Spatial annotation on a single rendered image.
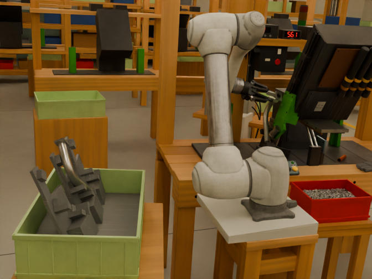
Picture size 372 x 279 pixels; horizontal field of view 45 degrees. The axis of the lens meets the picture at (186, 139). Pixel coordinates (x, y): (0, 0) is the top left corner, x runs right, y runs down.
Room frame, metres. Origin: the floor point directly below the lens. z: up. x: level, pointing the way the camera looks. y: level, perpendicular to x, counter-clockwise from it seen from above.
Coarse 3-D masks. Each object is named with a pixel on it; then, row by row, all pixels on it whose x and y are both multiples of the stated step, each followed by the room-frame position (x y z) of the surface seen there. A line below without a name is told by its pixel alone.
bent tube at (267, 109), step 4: (276, 92) 2.46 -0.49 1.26; (280, 92) 2.47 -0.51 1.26; (276, 96) 2.44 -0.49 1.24; (280, 96) 2.46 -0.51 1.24; (280, 100) 2.44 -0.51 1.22; (268, 104) 2.50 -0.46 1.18; (272, 104) 2.49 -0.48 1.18; (268, 108) 2.50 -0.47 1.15; (264, 112) 2.51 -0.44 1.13; (268, 112) 2.51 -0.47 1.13; (264, 116) 2.49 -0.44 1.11; (264, 120) 2.47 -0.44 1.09; (264, 124) 2.45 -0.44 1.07; (264, 128) 2.43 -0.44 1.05; (268, 128) 2.43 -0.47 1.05; (264, 132) 2.41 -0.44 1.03; (264, 136) 2.40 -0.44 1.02; (268, 136) 2.39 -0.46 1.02; (268, 140) 2.36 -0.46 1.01
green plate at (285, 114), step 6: (288, 96) 2.40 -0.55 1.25; (294, 96) 2.35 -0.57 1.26; (282, 102) 2.44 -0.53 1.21; (288, 102) 2.38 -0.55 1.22; (294, 102) 2.37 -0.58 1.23; (282, 108) 2.41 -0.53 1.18; (288, 108) 2.35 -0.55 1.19; (282, 114) 2.39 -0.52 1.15; (288, 114) 2.35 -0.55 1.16; (294, 114) 2.37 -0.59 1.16; (276, 120) 2.43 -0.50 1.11; (282, 120) 2.37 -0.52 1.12; (288, 120) 2.36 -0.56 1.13; (294, 120) 2.37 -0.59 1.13
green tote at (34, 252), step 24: (96, 168) 1.90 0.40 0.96; (120, 192) 1.90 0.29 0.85; (24, 216) 1.41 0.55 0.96; (24, 240) 1.28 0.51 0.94; (48, 240) 1.28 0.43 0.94; (72, 240) 1.29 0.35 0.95; (96, 240) 1.30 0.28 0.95; (120, 240) 1.30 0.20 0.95; (24, 264) 1.28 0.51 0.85; (48, 264) 1.29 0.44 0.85; (72, 264) 1.29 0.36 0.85; (96, 264) 1.30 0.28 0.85; (120, 264) 1.31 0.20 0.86
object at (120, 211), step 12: (108, 204) 1.77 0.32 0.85; (120, 204) 1.77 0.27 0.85; (132, 204) 1.78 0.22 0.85; (48, 216) 1.62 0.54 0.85; (108, 216) 1.66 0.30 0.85; (120, 216) 1.66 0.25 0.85; (132, 216) 1.67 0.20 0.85; (48, 228) 1.53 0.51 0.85; (108, 228) 1.56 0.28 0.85; (120, 228) 1.57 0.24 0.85; (132, 228) 1.57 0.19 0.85
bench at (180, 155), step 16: (160, 144) 2.55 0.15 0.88; (176, 144) 2.57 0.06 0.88; (368, 144) 2.81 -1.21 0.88; (160, 160) 2.60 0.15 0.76; (176, 160) 2.29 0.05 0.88; (192, 160) 2.31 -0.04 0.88; (160, 176) 2.56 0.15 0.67; (160, 192) 2.56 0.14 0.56; (176, 208) 2.01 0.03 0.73; (192, 208) 1.99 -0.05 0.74; (176, 224) 1.99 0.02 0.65; (192, 224) 1.99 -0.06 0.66; (176, 240) 1.97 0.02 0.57; (192, 240) 1.99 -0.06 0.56; (352, 240) 2.92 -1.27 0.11; (176, 256) 1.97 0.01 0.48; (176, 272) 1.97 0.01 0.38
